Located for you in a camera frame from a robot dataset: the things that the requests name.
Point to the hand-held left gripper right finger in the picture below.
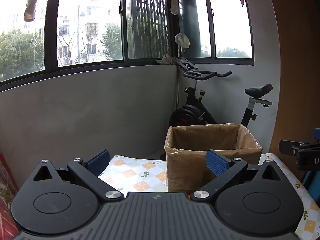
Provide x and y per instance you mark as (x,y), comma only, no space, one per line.
(216,163)

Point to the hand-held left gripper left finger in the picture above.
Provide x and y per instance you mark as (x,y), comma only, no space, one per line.
(98,162)

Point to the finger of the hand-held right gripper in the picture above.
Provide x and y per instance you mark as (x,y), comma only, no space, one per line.
(316,133)
(286,147)

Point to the plastic-lined cardboard box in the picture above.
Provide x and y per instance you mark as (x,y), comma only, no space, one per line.
(190,160)

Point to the blue object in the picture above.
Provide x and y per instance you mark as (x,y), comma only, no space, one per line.
(308,182)

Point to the checked floral tablecloth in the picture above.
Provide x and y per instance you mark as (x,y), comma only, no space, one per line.
(135,172)

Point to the black exercise bike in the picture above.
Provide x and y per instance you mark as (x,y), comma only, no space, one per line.
(192,110)

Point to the wooden door panel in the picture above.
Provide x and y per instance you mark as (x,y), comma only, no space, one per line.
(300,67)

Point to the red patterned cloth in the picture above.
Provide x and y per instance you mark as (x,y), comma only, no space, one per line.
(6,180)

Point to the crumpled beige cloth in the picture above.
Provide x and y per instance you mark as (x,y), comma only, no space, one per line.
(165,59)

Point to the white bag on pole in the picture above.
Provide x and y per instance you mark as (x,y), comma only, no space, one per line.
(182,41)

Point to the apartment building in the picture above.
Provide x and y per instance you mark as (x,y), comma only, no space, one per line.
(87,30)

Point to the green perforated screen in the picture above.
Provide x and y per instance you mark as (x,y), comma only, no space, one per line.
(147,22)

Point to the olive hanging towel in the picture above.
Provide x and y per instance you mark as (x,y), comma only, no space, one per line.
(31,0)

